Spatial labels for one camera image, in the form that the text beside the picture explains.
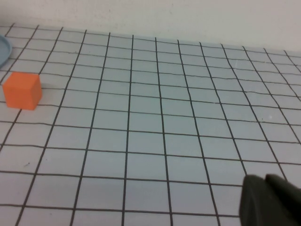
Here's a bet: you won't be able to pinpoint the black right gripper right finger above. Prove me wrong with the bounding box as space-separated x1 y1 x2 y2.
265 173 301 226

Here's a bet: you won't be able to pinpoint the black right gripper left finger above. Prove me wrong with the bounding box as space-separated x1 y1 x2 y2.
239 174 294 226

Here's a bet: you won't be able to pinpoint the blue cup stand white caps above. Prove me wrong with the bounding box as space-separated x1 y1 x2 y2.
0 34 13 70

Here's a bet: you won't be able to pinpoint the white black-grid tablecloth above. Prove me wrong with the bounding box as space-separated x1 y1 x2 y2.
0 23 301 226

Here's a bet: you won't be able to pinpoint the orange foam cube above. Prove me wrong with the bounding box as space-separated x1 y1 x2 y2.
2 72 43 111

